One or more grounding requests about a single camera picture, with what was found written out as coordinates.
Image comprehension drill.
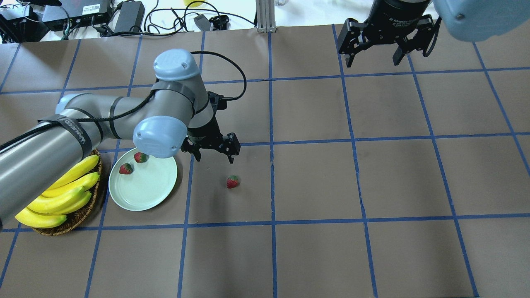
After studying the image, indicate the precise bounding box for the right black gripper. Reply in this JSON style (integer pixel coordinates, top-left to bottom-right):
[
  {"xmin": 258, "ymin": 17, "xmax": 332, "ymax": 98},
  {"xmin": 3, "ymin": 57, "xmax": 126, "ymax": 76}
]
[{"xmin": 336, "ymin": 0, "xmax": 442, "ymax": 68}]

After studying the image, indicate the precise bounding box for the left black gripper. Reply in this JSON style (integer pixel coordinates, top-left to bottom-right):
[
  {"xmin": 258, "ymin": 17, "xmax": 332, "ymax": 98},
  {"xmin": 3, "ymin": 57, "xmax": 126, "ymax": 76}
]
[{"xmin": 181, "ymin": 92, "xmax": 241, "ymax": 163}]

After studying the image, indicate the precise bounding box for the red strawberry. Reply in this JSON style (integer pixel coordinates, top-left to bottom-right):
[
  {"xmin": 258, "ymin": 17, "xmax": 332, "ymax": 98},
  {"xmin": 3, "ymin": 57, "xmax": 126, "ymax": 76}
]
[
  {"xmin": 226, "ymin": 175, "xmax": 240, "ymax": 189},
  {"xmin": 134, "ymin": 151, "xmax": 148, "ymax": 163},
  {"xmin": 118, "ymin": 163, "xmax": 134, "ymax": 174}
]

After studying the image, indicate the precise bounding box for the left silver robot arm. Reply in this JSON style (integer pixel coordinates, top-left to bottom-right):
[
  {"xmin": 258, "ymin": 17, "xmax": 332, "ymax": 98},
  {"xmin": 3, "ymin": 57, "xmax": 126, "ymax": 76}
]
[{"xmin": 0, "ymin": 49, "xmax": 241, "ymax": 224}]

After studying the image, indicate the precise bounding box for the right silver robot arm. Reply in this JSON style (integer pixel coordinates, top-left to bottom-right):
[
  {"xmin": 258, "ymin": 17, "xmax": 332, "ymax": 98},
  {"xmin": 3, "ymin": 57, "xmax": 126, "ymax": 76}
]
[{"xmin": 336, "ymin": 0, "xmax": 530, "ymax": 67}]

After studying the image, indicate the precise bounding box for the light green plate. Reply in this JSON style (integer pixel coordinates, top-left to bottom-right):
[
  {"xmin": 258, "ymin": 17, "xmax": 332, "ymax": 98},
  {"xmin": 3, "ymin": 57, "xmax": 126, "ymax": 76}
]
[{"xmin": 108, "ymin": 147, "xmax": 178, "ymax": 211}]

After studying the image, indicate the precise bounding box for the woven wicker basket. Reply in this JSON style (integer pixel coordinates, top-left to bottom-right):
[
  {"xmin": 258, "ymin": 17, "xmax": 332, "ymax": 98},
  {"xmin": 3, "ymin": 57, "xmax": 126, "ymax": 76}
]
[{"xmin": 32, "ymin": 175, "xmax": 106, "ymax": 236}]

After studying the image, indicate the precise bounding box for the black power adapter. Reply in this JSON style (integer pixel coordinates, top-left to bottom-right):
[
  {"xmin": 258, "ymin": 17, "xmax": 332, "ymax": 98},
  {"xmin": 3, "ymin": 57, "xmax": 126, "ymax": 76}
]
[{"xmin": 114, "ymin": 0, "xmax": 145, "ymax": 33}]

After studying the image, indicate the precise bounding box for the yellow banana bunch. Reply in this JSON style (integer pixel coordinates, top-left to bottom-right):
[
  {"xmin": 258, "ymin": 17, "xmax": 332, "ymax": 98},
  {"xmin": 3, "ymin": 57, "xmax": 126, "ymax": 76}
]
[{"xmin": 15, "ymin": 150, "xmax": 102, "ymax": 228}]

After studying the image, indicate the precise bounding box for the aluminium frame post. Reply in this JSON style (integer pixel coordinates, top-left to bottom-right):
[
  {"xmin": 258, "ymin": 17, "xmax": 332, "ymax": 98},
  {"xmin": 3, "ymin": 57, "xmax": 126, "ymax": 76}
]
[{"xmin": 255, "ymin": 0, "xmax": 277, "ymax": 33}]

